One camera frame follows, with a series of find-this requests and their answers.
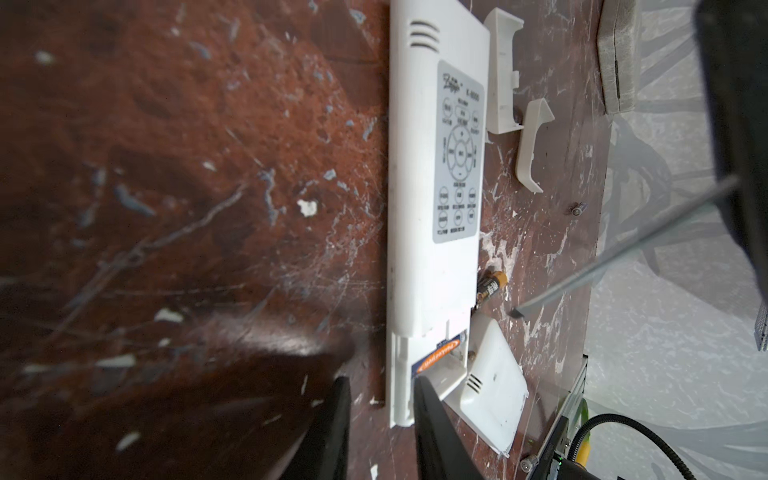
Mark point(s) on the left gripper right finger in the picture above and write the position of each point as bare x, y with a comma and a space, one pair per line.
440, 451

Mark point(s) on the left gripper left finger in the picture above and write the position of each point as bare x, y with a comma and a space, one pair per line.
323, 452

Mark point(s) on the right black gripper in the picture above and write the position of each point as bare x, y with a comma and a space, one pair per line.
732, 40

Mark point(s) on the white remote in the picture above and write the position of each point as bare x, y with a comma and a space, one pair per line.
492, 397
438, 81

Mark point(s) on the orange handled screwdriver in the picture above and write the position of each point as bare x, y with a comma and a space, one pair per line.
659, 227

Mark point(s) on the orange battery in remote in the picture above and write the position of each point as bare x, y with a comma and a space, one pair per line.
442, 349

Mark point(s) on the black gold loose battery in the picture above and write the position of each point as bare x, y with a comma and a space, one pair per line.
490, 284

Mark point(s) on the battery on table front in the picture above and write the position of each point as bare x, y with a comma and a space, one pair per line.
578, 209

